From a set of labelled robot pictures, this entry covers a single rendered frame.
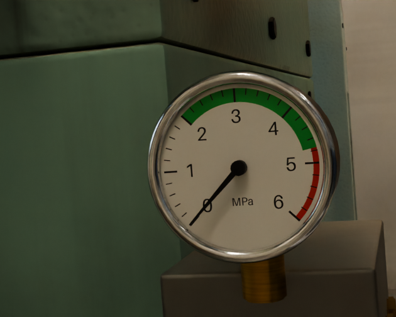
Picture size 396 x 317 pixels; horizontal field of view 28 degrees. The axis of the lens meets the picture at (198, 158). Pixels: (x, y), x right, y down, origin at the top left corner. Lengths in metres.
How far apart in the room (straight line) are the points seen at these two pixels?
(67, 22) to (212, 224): 0.12
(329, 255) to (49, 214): 0.12
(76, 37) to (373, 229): 0.16
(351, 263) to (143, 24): 0.13
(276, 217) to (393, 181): 2.61
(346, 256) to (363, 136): 2.54
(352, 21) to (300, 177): 2.61
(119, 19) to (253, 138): 0.10
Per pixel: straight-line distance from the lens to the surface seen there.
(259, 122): 0.26
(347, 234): 0.36
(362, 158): 2.85
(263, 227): 0.26
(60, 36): 0.35
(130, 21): 0.33
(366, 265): 0.29
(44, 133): 0.35
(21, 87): 0.35
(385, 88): 2.85
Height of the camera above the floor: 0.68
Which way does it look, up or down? 3 degrees down
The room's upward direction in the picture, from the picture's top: 5 degrees counter-clockwise
